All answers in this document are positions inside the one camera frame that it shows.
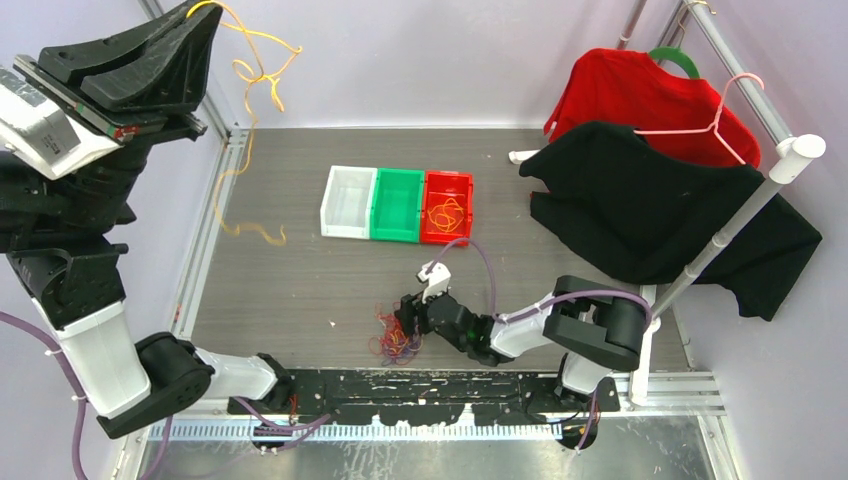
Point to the red shirt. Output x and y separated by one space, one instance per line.
629 88

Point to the green plastic bin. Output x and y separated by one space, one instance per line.
397 205

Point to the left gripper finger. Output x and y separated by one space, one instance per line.
71 63
163 64

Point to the aluminium frame rail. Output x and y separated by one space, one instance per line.
179 200

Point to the red plastic bin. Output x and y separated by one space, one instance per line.
447 208

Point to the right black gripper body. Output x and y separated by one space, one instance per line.
425 325

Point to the white clothes rack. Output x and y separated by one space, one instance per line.
762 192

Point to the pink hanger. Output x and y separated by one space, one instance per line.
713 127

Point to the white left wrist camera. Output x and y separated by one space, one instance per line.
39 132

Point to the black shirt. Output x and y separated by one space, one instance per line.
640 216

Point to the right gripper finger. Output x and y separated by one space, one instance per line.
421 298
408 316

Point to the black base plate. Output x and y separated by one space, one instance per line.
430 397

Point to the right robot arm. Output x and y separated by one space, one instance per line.
601 329

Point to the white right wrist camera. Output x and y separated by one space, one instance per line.
435 278

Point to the green hanger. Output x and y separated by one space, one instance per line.
677 57

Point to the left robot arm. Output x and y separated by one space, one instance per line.
58 247

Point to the white plastic bin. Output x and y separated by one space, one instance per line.
346 206

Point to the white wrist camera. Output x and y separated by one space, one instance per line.
39 132
435 278

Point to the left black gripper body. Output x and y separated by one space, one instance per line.
133 130

